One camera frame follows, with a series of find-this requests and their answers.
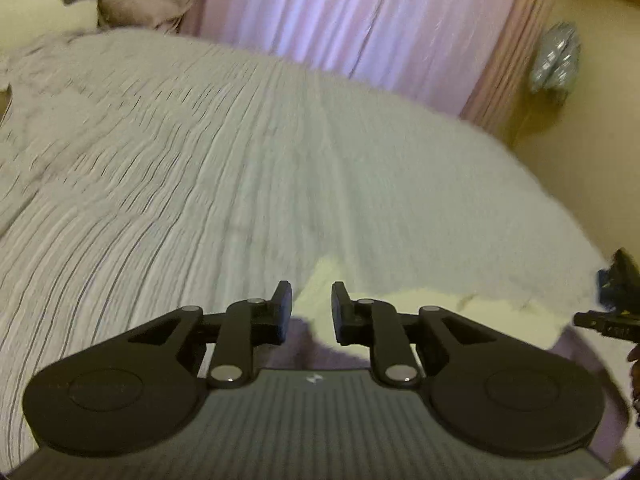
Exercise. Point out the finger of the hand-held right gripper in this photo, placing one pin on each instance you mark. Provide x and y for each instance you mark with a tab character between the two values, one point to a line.
605	287
615	325

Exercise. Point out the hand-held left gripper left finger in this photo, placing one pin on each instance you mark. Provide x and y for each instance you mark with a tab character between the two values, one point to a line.
282	310

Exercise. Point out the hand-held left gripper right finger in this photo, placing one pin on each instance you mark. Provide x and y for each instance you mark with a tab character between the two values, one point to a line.
340	315

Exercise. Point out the purple and white knit sweater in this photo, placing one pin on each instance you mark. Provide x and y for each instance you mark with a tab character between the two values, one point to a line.
450	310

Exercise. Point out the person's right hand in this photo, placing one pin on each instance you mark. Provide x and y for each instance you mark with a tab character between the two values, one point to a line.
637	375

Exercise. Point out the bed with striped grey cover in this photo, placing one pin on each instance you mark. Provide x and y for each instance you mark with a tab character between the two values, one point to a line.
200	160

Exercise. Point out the pink curtain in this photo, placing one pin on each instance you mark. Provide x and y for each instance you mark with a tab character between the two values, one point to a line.
375	20

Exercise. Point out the white quilted bolster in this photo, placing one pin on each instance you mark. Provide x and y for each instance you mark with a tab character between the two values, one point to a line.
35	12

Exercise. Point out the shiny silver wall ornament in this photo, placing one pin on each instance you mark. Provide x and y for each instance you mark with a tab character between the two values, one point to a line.
555	57

